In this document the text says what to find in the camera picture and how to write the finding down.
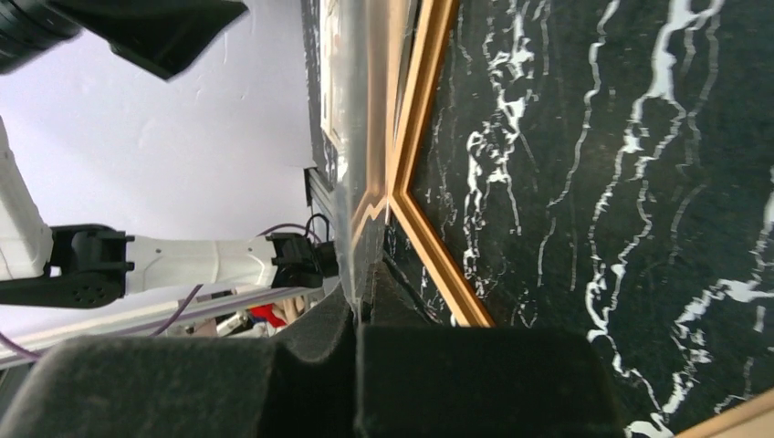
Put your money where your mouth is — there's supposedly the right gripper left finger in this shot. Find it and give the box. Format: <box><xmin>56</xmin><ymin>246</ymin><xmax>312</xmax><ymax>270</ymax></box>
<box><xmin>1</xmin><ymin>296</ymin><xmax>354</xmax><ymax>437</ymax></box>

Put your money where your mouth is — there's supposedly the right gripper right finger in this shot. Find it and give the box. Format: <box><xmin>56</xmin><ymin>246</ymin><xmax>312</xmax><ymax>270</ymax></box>
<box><xmin>355</xmin><ymin>326</ymin><xmax>624</xmax><ymax>437</ymax></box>

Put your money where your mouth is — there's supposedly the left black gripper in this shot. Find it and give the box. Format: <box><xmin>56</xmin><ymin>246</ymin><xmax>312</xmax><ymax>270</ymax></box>
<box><xmin>1</xmin><ymin>0</ymin><xmax>248</xmax><ymax>80</ymax></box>

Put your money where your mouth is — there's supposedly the transparent acrylic sheet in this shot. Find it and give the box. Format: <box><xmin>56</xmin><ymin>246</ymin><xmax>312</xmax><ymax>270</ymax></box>
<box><xmin>319</xmin><ymin>1</ymin><xmax>420</xmax><ymax>322</ymax></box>

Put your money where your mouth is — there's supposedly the orange wooden picture frame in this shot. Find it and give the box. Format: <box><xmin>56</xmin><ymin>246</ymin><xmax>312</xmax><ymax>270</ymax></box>
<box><xmin>385</xmin><ymin>1</ymin><xmax>773</xmax><ymax>437</ymax></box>

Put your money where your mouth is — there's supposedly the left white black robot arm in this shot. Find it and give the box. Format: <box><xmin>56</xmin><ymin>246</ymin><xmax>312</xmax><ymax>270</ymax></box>
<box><xmin>1</xmin><ymin>1</ymin><xmax>339</xmax><ymax>308</ymax></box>

